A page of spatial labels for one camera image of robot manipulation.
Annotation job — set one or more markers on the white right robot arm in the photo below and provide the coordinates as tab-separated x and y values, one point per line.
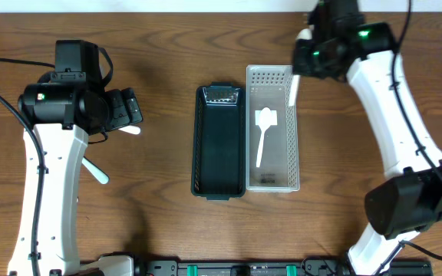
409	201

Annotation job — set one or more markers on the clear plastic basket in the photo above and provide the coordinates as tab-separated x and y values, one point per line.
268	86

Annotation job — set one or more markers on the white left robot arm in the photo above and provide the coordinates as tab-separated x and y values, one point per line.
63	109

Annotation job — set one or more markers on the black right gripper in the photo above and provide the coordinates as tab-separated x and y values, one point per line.
301	65

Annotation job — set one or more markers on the white label sticker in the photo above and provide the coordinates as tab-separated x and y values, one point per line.
273	120

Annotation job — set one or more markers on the white green-tinted plastic fork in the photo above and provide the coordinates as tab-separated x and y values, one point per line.
95	171

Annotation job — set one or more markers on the dark green plastic basket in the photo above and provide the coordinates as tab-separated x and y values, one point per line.
219	142

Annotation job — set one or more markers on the thick white plastic spoon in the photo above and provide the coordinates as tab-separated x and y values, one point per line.
134	130

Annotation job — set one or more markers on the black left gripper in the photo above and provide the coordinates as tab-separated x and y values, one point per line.
125	109

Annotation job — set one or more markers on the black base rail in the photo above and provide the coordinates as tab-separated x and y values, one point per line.
307	267

